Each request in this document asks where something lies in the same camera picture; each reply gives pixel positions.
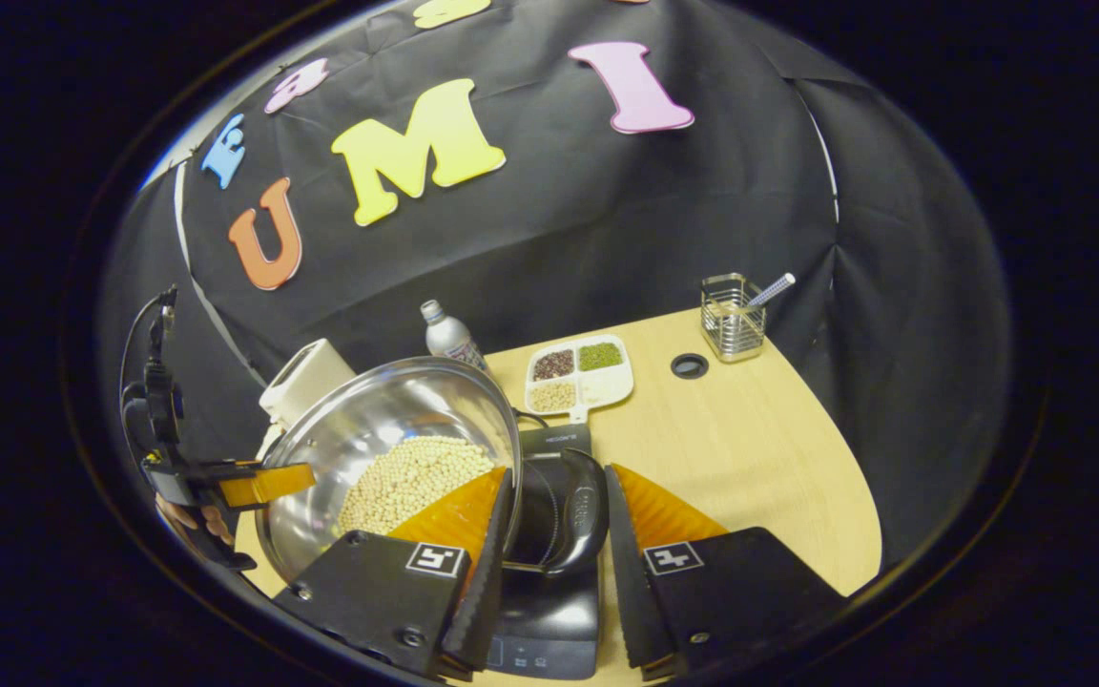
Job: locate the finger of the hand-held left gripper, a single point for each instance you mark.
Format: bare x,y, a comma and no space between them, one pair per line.
263,484

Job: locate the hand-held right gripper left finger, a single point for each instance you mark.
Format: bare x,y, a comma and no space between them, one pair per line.
387,596

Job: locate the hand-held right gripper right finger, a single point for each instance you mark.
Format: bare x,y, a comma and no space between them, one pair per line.
750,601

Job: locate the stainless steel pot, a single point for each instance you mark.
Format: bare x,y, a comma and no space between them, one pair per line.
368,410

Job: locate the black induction cooktop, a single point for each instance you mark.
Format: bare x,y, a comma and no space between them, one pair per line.
549,620

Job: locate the white toaster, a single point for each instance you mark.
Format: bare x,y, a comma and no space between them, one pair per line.
306,382

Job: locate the pile of soybeans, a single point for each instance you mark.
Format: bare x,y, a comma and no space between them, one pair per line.
406,477

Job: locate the silver bottle with label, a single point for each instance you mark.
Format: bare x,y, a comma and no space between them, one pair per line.
449,334

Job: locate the black table grommet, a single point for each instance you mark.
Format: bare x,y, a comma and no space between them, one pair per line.
690,365

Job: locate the white divided tray with beans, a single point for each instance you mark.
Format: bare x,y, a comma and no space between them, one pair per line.
597,382

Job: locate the black backdrop cloth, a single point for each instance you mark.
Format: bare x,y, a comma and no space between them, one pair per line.
607,219

